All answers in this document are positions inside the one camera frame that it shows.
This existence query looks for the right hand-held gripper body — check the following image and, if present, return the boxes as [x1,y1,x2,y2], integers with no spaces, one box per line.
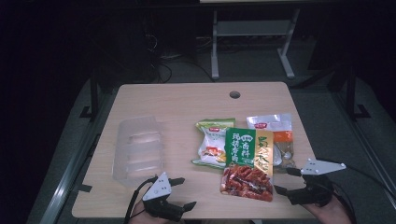
[286,158,347,207]

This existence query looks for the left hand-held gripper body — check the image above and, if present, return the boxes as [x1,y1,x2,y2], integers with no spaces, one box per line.
[142,172,185,223]

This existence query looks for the green and red spice packet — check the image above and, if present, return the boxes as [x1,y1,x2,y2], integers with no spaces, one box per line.
[219,126,276,203]

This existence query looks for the clear plastic container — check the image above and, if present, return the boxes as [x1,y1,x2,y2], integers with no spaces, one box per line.
[111,115,164,189]

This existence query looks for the green and white snack packet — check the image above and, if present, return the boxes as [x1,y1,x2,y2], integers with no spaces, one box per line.
[191,118,236,170]

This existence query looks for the person's left hand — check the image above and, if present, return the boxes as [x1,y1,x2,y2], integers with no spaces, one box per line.
[129,200,176,224]

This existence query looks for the person's right hand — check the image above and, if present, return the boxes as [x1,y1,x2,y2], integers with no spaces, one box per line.
[303,198,353,224]

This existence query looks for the black metal stand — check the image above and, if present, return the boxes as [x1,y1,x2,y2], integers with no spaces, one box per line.
[78,76,101,123]
[345,63,372,121]

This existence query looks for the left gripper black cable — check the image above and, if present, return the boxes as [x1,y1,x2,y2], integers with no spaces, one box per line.
[123,175,159,224]

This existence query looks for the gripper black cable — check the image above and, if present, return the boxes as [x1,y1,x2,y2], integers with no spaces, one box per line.
[123,175,159,224]
[331,181,358,224]

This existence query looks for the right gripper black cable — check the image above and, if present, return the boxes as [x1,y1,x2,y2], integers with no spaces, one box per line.
[331,181,358,224]

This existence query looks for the grey metal rail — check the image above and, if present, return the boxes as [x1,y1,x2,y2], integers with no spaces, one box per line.
[38,88,121,224]
[330,91,396,203]

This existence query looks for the tangle of dark cables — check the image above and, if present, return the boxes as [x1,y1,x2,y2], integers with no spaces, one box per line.
[141,32,217,84]

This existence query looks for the white metal desk frame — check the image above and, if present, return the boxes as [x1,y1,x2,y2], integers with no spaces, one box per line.
[210,7,302,80]

